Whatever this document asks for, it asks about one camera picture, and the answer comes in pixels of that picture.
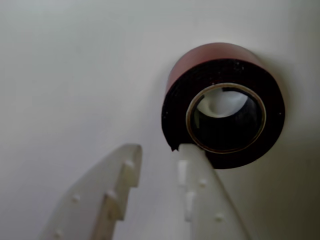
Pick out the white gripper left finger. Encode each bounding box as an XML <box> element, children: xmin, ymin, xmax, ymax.
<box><xmin>36</xmin><ymin>143</ymin><xmax>143</xmax><ymax>240</ymax></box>

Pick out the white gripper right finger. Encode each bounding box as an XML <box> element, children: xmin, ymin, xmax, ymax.
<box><xmin>175</xmin><ymin>142</ymin><xmax>253</xmax><ymax>240</ymax></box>

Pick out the red tape roll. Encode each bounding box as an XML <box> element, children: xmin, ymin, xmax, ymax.
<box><xmin>160</xmin><ymin>42</ymin><xmax>287</xmax><ymax>171</ymax></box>

